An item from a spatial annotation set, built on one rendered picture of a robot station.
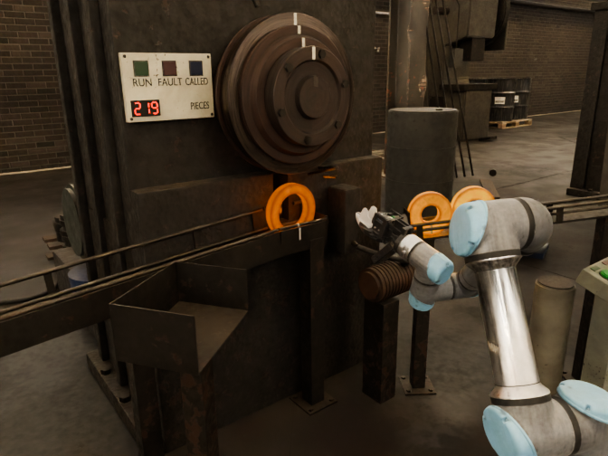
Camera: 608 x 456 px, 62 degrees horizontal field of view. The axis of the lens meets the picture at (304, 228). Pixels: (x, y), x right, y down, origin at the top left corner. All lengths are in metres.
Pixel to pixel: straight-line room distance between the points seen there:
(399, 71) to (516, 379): 5.11
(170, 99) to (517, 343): 1.08
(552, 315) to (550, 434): 0.74
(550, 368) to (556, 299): 0.25
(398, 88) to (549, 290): 4.46
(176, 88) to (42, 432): 1.28
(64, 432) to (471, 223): 1.55
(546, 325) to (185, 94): 1.34
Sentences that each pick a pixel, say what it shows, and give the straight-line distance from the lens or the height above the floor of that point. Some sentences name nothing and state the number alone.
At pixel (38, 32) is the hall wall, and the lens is 7.52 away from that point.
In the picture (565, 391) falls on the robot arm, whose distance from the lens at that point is 1.20.
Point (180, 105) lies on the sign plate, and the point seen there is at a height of 1.10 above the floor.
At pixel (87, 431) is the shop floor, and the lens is 2.04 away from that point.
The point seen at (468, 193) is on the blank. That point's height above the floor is 0.78.
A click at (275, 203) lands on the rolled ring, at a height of 0.79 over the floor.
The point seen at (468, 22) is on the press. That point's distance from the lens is 9.33.
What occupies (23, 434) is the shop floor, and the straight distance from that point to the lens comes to 2.12.
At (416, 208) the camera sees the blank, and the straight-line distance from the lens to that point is 1.80.
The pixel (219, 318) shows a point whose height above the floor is 0.60.
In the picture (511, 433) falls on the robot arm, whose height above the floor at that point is 0.52.
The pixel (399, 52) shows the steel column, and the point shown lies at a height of 1.39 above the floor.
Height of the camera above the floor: 1.18
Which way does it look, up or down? 17 degrees down
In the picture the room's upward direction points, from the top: 1 degrees counter-clockwise
